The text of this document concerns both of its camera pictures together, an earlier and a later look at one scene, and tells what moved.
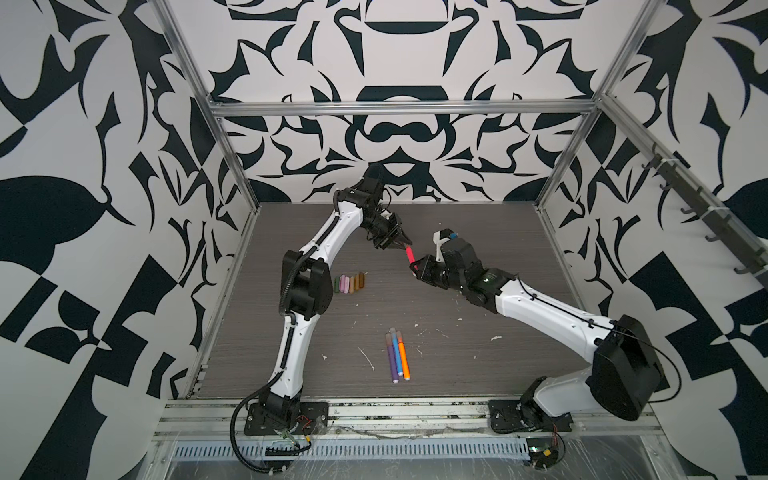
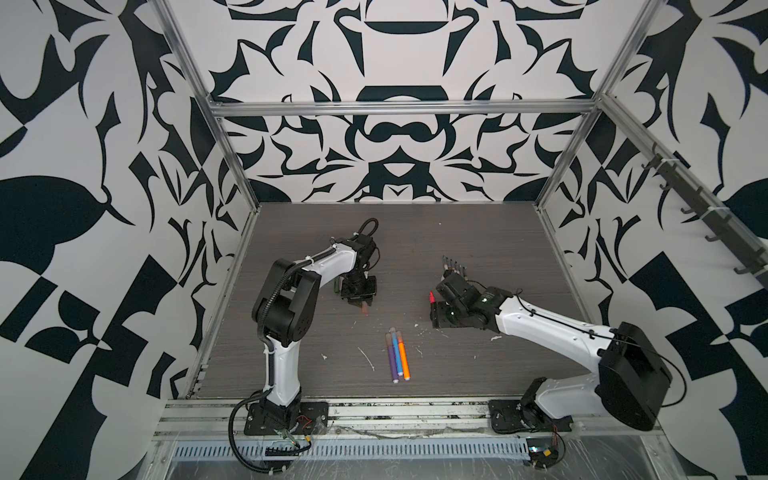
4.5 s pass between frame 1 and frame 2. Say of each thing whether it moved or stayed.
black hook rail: stayed
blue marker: stayed
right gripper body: moved
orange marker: stayed
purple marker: stayed
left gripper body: moved
